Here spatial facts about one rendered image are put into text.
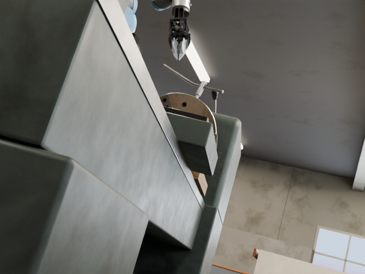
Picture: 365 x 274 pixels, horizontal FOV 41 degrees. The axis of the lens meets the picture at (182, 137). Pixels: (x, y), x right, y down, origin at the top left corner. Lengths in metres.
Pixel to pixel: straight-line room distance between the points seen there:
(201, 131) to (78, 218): 0.61
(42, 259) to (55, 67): 0.18
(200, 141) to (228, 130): 0.95
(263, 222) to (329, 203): 1.33
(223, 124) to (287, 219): 8.09
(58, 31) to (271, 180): 9.78
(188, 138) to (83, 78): 0.58
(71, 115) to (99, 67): 0.07
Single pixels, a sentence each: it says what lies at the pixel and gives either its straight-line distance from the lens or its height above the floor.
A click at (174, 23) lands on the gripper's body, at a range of 2.02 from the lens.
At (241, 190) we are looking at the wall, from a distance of 10.24.
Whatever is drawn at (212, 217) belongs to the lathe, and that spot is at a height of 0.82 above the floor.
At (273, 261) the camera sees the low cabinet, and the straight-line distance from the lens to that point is 4.77.
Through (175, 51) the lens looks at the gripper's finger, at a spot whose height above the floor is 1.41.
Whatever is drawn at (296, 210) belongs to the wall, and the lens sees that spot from 10.06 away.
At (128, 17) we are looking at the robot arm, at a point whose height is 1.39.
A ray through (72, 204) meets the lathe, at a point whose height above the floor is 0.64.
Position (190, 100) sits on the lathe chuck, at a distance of 1.89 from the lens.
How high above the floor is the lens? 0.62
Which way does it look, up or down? 14 degrees up
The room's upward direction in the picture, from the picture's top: 17 degrees clockwise
